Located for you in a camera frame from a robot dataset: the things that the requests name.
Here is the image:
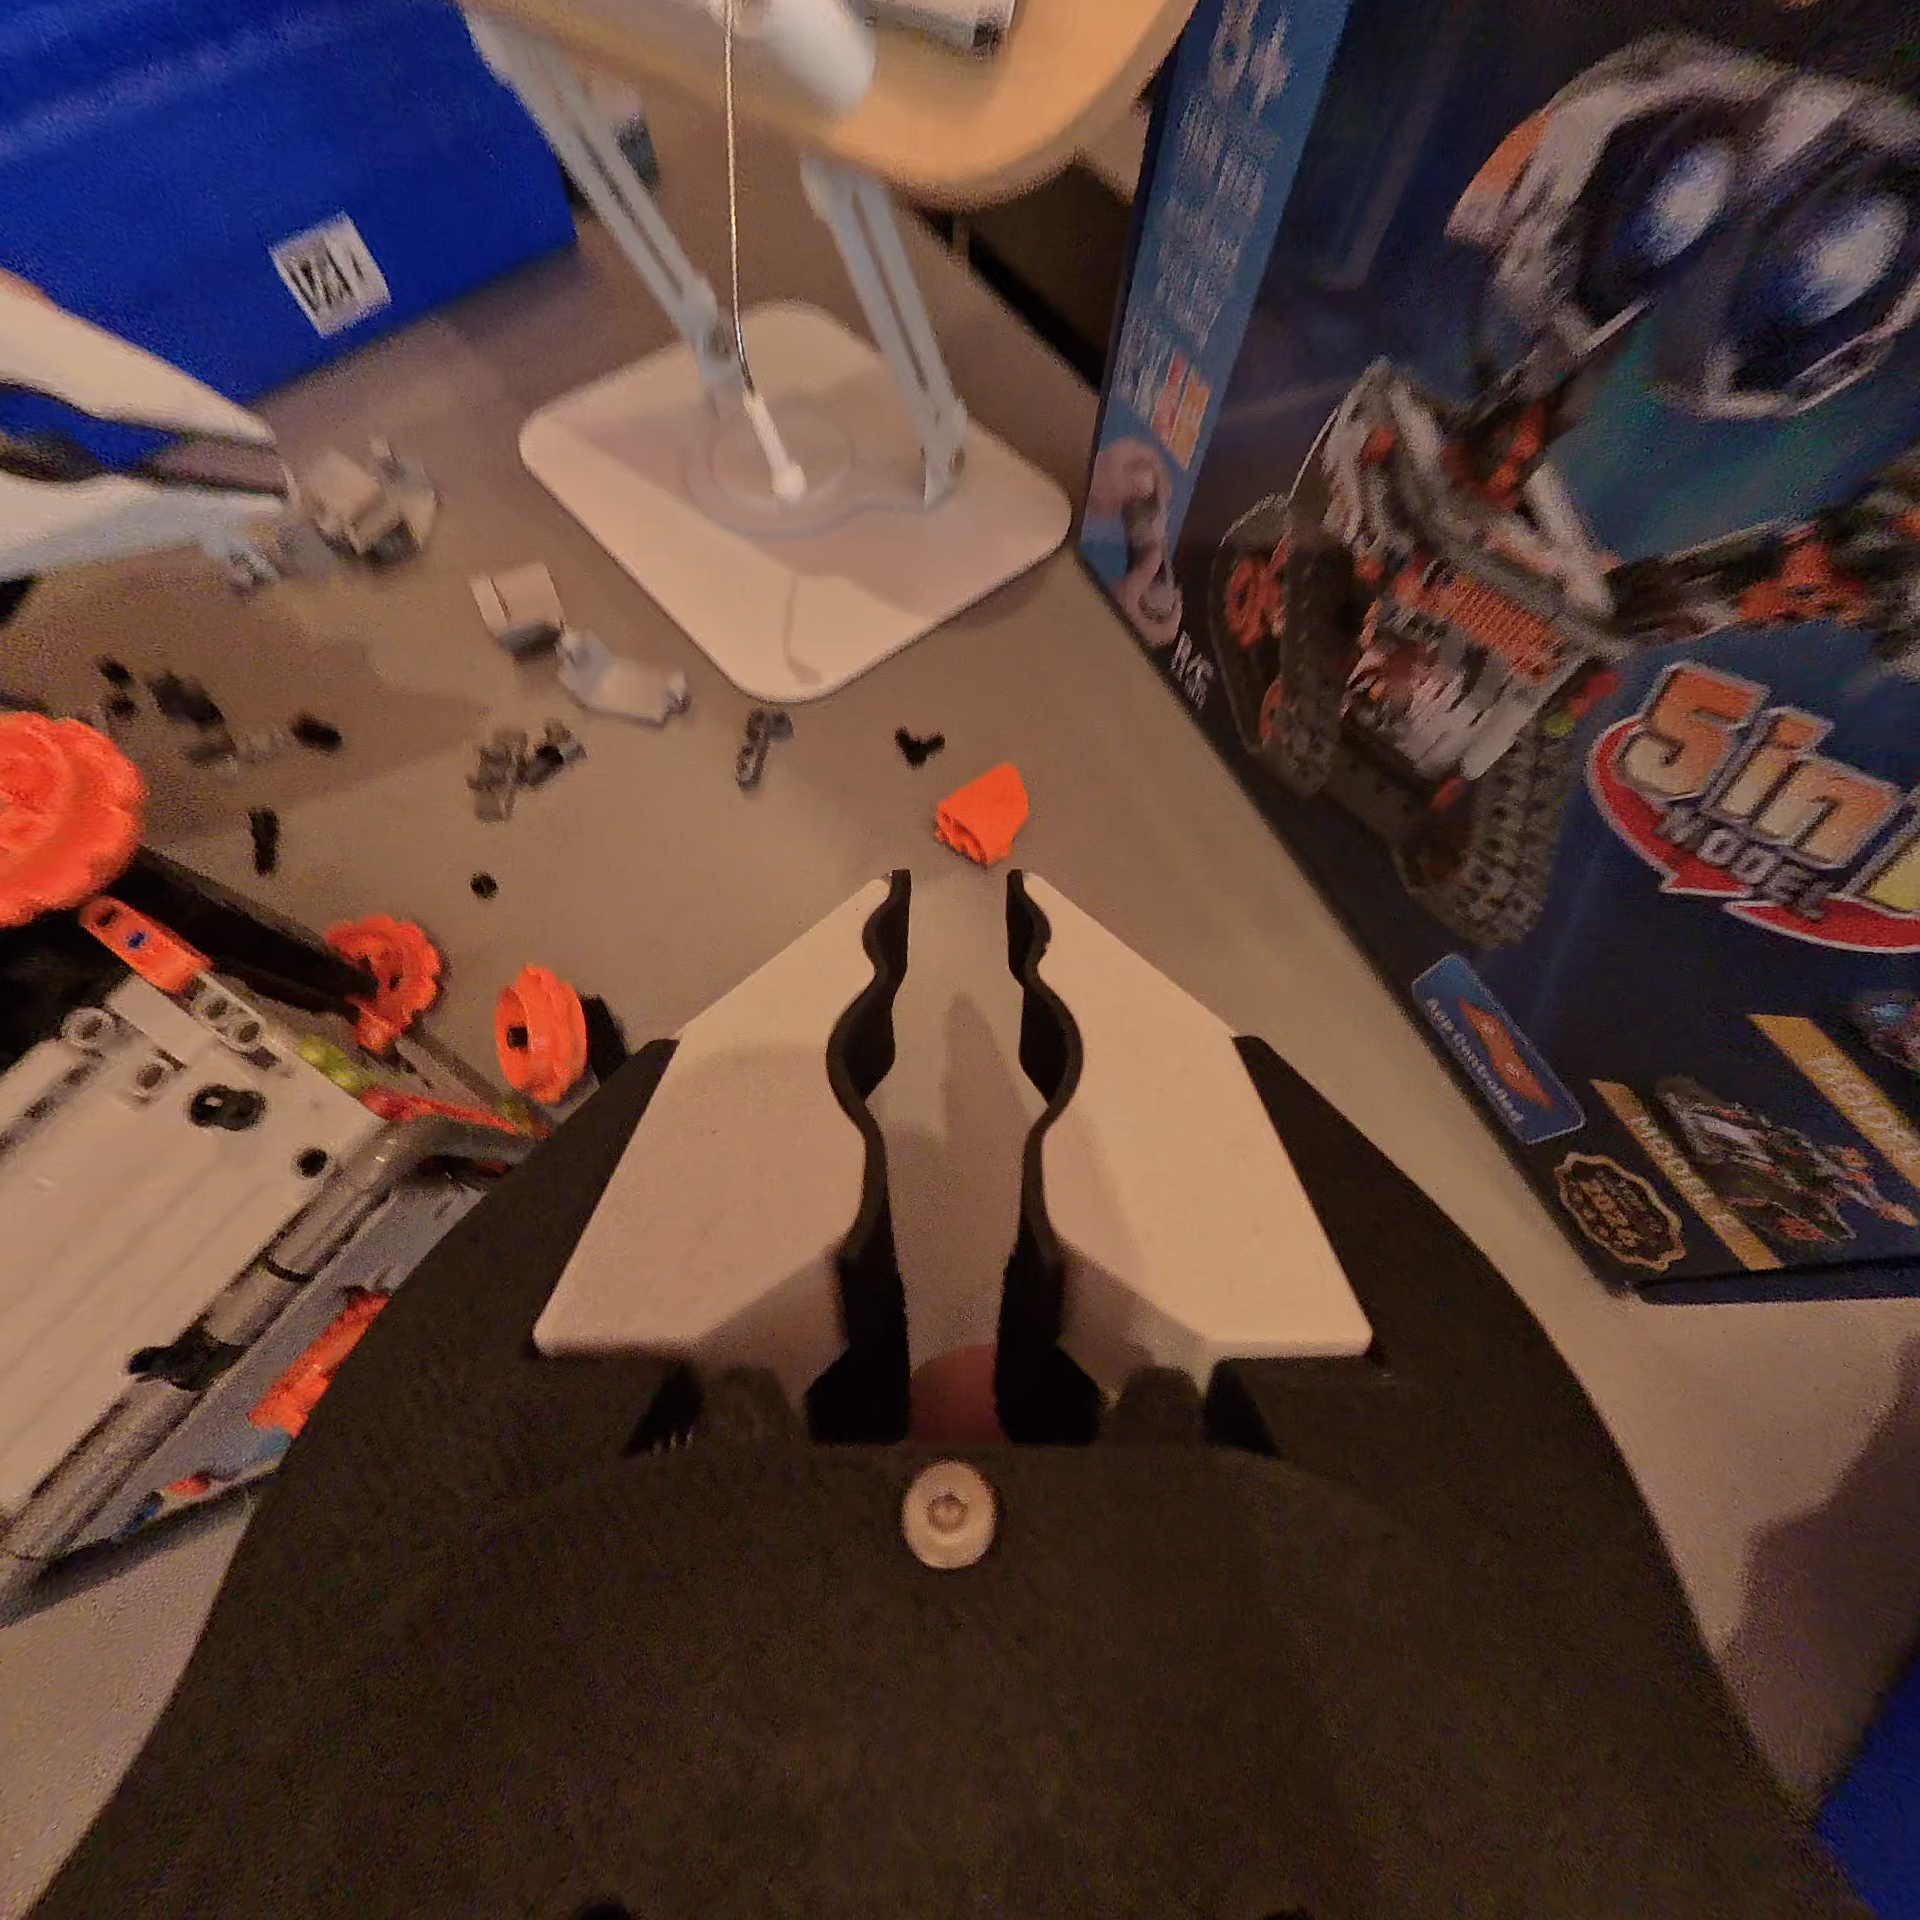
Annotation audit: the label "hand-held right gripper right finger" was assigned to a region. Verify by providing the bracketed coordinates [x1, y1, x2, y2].
[999, 871, 1377, 1369]

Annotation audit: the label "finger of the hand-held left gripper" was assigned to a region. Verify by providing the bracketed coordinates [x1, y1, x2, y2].
[0, 271, 290, 461]
[0, 466, 303, 589]

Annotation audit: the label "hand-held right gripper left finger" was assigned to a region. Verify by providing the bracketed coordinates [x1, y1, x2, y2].
[536, 871, 913, 1369]

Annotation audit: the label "orange triangular toy piece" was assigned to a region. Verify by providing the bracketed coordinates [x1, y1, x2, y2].
[931, 766, 1039, 867]

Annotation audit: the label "black grey toy robot vehicle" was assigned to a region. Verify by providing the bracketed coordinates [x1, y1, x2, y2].
[0, 841, 648, 1593]

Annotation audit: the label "blue plastic bin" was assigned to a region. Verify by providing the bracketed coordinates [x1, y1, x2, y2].
[0, 0, 572, 407]

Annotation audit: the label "pile of light grey pieces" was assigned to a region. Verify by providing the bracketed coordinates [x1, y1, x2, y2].
[277, 441, 436, 567]

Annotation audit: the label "light grey toy block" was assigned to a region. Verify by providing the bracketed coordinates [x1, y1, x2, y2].
[469, 562, 570, 656]

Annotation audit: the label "dark grey small toy pieces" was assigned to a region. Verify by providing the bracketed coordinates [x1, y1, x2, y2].
[467, 719, 589, 821]

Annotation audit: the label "light grey angled toy piece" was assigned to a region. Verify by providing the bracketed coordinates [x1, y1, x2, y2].
[556, 631, 693, 723]

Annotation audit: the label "wooden book stand white base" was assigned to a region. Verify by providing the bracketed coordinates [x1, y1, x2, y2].
[450, 0, 1202, 703]

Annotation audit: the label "blue robot kit box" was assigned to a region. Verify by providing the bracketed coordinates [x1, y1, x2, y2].
[1081, 0, 1920, 1297]

